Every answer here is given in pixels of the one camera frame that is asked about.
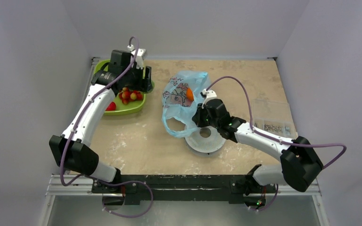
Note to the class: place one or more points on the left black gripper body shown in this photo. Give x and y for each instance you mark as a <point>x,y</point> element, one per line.
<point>135,79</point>

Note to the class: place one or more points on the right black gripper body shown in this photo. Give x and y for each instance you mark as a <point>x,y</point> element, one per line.
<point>201,117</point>

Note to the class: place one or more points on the red fake fruits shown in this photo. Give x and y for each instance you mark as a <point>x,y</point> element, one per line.
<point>127,95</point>

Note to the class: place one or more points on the orange fake fruit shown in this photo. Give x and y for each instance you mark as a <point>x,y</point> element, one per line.
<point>190,95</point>

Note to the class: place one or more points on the blue plastic bag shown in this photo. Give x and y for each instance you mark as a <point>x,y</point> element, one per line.
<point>175,103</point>

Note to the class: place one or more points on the red fake apple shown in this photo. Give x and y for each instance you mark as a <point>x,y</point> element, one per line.
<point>111,107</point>

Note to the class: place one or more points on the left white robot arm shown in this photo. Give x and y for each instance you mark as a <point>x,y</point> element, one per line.
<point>71,149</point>

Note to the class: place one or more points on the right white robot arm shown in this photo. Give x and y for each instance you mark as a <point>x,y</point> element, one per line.
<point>298,167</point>

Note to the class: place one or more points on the green plastic tub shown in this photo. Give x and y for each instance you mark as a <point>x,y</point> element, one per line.
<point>128,106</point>

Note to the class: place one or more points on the white perforated filament spool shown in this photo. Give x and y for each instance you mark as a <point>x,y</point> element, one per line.
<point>205,142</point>

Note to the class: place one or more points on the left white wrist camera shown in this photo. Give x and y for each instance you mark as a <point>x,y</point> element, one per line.
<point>138,55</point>

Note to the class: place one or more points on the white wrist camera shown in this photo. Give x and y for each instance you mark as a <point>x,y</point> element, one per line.
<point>138,55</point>
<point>207,95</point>

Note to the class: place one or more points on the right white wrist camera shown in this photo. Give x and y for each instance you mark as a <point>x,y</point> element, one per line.
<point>207,95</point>

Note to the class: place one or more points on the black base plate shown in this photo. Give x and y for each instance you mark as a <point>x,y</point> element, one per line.
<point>234,189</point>

